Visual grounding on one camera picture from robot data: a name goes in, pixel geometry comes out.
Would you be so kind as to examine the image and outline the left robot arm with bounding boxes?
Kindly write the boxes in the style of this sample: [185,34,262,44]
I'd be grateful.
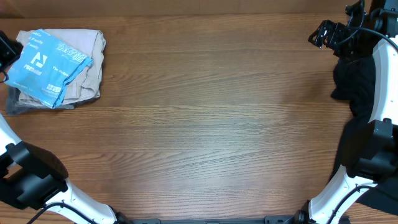
[1,29,130,223]

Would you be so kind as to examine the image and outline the light blue printed t-shirt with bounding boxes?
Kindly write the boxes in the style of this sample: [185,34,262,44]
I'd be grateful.
[6,29,93,109]

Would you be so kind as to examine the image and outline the folded grey garment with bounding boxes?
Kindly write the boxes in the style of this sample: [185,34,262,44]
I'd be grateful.
[5,85,100,116]

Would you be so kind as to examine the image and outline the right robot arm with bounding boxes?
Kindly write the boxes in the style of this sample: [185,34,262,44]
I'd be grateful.
[289,0,397,223]

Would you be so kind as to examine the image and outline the black t-shirt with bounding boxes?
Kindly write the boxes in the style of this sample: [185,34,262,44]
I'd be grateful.
[331,56,397,215]

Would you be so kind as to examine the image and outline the folded beige trousers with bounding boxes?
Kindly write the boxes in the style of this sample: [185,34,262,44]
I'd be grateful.
[6,29,106,109]

